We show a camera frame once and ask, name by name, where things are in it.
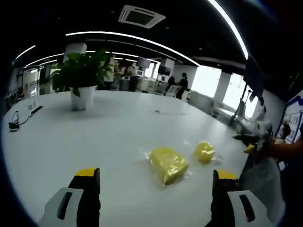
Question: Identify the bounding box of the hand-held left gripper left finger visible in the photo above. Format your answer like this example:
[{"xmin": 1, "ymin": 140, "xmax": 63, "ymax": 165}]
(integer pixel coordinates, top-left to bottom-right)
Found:
[{"xmin": 37, "ymin": 167, "xmax": 102, "ymax": 227}]

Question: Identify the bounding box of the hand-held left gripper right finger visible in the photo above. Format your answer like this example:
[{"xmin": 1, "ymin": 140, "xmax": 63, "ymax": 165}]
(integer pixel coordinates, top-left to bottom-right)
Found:
[{"xmin": 210, "ymin": 169, "xmax": 273, "ymax": 227}]

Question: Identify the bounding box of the round yellow silicone block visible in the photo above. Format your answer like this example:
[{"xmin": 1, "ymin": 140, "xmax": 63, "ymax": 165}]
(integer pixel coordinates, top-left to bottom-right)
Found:
[{"xmin": 183, "ymin": 140, "xmax": 223, "ymax": 166}]

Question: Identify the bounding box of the rectangular yellow silicone block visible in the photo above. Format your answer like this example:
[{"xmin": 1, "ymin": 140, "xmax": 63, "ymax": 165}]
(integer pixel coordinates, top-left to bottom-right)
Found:
[{"xmin": 138, "ymin": 146, "xmax": 190, "ymax": 186}]

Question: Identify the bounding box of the person's right hand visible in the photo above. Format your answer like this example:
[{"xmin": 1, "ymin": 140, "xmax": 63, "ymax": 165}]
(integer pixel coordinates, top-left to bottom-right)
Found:
[{"xmin": 266, "ymin": 138, "xmax": 284, "ymax": 158}]

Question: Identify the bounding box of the white plant pot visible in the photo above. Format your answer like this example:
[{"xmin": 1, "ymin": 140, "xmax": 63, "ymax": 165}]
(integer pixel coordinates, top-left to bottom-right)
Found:
[{"xmin": 69, "ymin": 84, "xmax": 98, "ymax": 112}]

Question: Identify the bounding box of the black power strip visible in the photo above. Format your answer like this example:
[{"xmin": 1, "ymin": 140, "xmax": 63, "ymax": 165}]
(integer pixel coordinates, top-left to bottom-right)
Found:
[{"xmin": 30, "ymin": 105, "xmax": 44, "ymax": 116}]

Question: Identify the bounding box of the long ceiling light strip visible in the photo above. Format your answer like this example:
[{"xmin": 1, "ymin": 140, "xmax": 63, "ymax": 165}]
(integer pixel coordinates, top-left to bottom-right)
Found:
[
  {"xmin": 65, "ymin": 31, "xmax": 202, "ymax": 67},
  {"xmin": 207, "ymin": 0, "xmax": 250, "ymax": 60},
  {"xmin": 15, "ymin": 45, "xmax": 36, "ymax": 60}
]

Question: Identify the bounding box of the green leafy plant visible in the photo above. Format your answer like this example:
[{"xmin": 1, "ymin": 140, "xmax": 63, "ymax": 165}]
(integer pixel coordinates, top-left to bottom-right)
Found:
[{"xmin": 51, "ymin": 48, "xmax": 115, "ymax": 97}]

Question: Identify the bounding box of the white ceiling air vent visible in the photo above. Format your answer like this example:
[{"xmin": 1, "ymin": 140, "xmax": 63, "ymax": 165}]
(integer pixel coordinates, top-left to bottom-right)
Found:
[{"xmin": 118, "ymin": 5, "xmax": 166, "ymax": 29}]

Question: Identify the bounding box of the blue and white wall poster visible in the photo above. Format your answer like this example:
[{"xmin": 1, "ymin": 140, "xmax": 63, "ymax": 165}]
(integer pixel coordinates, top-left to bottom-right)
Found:
[{"xmin": 282, "ymin": 94, "xmax": 303, "ymax": 143}]

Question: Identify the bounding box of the white table cable cover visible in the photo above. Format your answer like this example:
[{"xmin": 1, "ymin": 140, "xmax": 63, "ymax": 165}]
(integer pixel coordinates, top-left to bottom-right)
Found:
[{"xmin": 151, "ymin": 109, "xmax": 187, "ymax": 116}]

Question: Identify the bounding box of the black cable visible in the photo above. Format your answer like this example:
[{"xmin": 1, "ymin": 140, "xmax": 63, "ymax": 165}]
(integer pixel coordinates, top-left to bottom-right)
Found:
[{"xmin": 8, "ymin": 110, "xmax": 34, "ymax": 132}]

